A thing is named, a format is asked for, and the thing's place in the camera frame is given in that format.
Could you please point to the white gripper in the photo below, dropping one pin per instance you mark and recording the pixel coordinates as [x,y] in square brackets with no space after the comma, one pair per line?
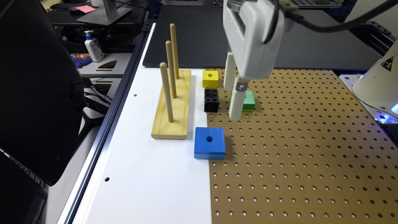
[254,31]

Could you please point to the blue square block with hole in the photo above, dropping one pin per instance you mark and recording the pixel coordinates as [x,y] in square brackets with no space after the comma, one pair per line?
[209,143]

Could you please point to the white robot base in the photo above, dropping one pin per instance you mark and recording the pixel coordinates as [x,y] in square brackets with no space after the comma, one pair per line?
[376,90]

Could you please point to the yellow square block with hole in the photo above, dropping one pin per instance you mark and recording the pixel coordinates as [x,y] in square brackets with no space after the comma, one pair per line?
[210,79]

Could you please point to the green square block with hole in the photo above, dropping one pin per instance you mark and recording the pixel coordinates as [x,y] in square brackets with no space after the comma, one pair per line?
[247,105]

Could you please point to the black cube block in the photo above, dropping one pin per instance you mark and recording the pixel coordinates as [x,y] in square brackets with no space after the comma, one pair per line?
[211,100]

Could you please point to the black mat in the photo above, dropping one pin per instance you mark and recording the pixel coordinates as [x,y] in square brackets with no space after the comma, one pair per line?
[202,43]

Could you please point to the front wooden peg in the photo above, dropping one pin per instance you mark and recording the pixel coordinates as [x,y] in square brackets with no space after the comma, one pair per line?
[166,87]

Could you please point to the wooden peg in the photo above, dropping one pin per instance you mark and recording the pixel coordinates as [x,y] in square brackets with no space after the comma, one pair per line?
[173,36]
[170,61]
[166,87]

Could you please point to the middle wooden peg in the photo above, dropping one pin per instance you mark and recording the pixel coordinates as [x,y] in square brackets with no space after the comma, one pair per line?
[170,61]

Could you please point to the rear wooden peg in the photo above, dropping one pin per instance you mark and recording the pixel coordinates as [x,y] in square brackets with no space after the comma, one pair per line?
[173,36]

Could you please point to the wooden peg base board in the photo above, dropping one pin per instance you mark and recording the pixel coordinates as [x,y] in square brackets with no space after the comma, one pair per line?
[162,128]

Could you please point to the brown perforated pegboard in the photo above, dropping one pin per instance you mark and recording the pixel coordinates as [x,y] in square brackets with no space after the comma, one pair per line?
[308,153]

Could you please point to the silver monitor stand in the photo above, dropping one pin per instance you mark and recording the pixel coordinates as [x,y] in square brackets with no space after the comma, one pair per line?
[105,13]

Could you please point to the white lotion pump bottle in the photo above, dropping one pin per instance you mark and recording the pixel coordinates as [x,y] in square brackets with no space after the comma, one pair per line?
[93,47]

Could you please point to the blue glue gun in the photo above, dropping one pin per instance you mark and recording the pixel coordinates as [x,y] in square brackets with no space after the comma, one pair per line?
[80,62]

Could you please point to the pink sticky note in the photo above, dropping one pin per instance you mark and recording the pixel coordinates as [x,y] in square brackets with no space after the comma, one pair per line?
[86,8]

